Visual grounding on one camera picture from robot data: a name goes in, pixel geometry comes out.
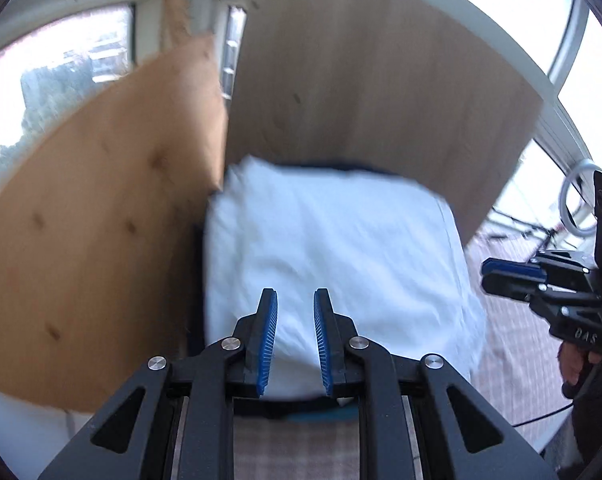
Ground black ring light cable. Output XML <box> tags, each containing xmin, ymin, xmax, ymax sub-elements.
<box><xmin>488</xmin><ymin>205</ymin><xmax>562</xmax><ymax>241</ymax></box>

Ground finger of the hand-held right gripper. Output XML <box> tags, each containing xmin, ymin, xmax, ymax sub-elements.
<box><xmin>482</xmin><ymin>257</ymin><xmax>546</xmax><ymax>282</ymax></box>
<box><xmin>482</xmin><ymin>272</ymin><xmax>544</xmax><ymax>304</ymax></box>

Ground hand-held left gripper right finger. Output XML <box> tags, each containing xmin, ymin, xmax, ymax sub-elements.
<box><xmin>313</xmin><ymin>287</ymin><xmax>556</xmax><ymax>480</ymax></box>

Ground person's right hand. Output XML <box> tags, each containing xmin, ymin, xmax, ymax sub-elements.
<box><xmin>558</xmin><ymin>342</ymin><xmax>602</xmax><ymax>398</ymax></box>

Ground pink plaid blanket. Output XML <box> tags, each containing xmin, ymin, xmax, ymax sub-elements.
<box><xmin>233</xmin><ymin>220</ymin><xmax>576</xmax><ymax>480</ymax></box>

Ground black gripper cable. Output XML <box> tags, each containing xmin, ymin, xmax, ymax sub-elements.
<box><xmin>511</xmin><ymin>395</ymin><xmax>582</xmax><ymax>428</ymax></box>

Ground white ring light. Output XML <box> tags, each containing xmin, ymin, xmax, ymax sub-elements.
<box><xmin>560</xmin><ymin>159</ymin><xmax>602</xmax><ymax>236</ymax></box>

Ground pale wooden board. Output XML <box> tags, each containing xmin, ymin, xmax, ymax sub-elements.
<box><xmin>226</xmin><ymin>0</ymin><xmax>544</xmax><ymax>251</ymax></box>

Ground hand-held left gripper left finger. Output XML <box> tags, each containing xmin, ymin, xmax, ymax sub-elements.
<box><xmin>38</xmin><ymin>287</ymin><xmax>279</xmax><ymax>480</ymax></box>

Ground white trousers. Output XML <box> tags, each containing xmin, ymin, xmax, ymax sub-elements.
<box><xmin>203</xmin><ymin>155</ymin><xmax>486</xmax><ymax>401</ymax></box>

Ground orange pine board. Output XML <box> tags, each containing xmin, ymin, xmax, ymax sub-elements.
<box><xmin>0</xmin><ymin>0</ymin><xmax>229</xmax><ymax>413</ymax></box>

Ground person's right forearm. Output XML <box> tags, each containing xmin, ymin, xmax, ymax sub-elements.
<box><xmin>566</xmin><ymin>355</ymin><xmax>602</xmax><ymax>480</ymax></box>

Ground navy folded garment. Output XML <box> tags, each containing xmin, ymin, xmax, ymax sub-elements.
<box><xmin>191</xmin><ymin>159</ymin><xmax>406</xmax><ymax>418</ymax></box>

